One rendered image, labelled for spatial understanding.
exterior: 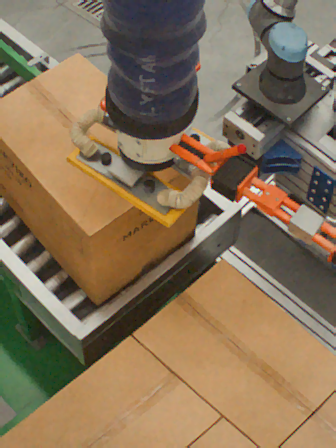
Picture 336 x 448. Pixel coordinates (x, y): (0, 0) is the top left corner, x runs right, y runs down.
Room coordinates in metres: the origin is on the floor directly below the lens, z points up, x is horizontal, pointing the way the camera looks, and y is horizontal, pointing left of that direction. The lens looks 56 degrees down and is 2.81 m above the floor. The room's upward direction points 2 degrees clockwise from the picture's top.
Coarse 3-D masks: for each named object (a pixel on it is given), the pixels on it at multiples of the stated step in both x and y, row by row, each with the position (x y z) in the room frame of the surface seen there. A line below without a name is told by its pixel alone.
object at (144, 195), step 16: (80, 160) 1.31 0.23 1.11; (96, 160) 1.31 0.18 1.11; (112, 160) 1.31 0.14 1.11; (96, 176) 1.26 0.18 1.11; (112, 176) 1.26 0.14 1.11; (144, 176) 1.26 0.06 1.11; (128, 192) 1.21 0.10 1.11; (144, 192) 1.21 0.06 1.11; (144, 208) 1.17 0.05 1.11; (160, 208) 1.17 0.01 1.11; (176, 208) 1.17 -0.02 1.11
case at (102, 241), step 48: (48, 96) 1.69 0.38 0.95; (96, 96) 1.68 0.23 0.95; (0, 144) 1.52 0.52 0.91; (48, 144) 1.49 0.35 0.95; (0, 192) 1.59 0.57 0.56; (48, 192) 1.32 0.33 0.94; (96, 192) 1.32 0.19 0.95; (48, 240) 1.36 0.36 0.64; (96, 240) 1.19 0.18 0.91; (144, 240) 1.31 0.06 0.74; (96, 288) 1.18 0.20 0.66
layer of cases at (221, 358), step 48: (192, 288) 1.26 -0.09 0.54; (240, 288) 1.27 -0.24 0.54; (144, 336) 1.09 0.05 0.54; (192, 336) 1.09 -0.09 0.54; (240, 336) 1.10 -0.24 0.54; (288, 336) 1.10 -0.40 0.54; (96, 384) 0.91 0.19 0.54; (144, 384) 0.92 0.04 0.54; (192, 384) 0.93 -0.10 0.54; (240, 384) 0.93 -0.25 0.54; (288, 384) 0.93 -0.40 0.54; (48, 432) 0.73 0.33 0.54; (96, 432) 0.74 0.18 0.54; (144, 432) 0.75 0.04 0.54; (192, 432) 0.76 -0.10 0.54; (240, 432) 0.76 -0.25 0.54; (288, 432) 0.76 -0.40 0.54
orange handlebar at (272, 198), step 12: (192, 144) 1.28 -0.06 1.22; (180, 156) 1.25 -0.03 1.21; (192, 156) 1.24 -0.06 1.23; (204, 168) 1.21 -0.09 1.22; (252, 180) 1.18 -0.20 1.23; (252, 192) 1.14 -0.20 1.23; (264, 192) 1.14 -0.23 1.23; (276, 192) 1.14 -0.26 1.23; (264, 204) 1.11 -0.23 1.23; (276, 204) 1.11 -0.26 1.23; (288, 204) 1.12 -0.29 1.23; (276, 216) 1.09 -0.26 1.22; (288, 216) 1.08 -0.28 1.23; (324, 228) 1.05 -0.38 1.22; (312, 240) 1.02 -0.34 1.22; (324, 240) 1.02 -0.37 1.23
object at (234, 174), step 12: (240, 156) 1.24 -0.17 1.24; (216, 168) 1.19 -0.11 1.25; (228, 168) 1.20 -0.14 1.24; (240, 168) 1.21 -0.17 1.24; (252, 168) 1.21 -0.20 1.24; (216, 180) 1.17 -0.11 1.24; (228, 180) 1.17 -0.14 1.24; (240, 180) 1.17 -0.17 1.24; (228, 192) 1.15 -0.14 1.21; (240, 192) 1.14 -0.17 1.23
